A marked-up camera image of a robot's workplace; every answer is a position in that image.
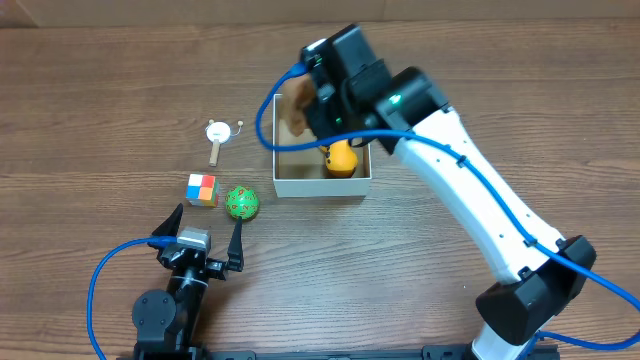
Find brown plush toy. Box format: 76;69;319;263
278;75;315;136

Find green numbered ball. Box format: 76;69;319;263
225;186;260;220

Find blue cable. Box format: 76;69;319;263
255;62;640;360
86;236;179;360

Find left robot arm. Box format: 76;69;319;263
132;204;244;360

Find white cardboard box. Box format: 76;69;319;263
271;91;372;198

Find right blue cable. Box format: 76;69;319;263
255;62;640;360

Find left blue cable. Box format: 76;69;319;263
86;236;179;360

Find white wooden rattle drum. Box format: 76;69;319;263
205;119;244;167

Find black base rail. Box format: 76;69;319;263
125;345;477;360

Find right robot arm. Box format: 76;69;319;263
300;24;596;359

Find yellow rubber duck toy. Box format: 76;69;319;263
319;140;358;178

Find multicoloured puzzle cube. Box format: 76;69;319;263
185;174;219;207

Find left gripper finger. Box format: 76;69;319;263
151;203;184;237
227;217;244;272

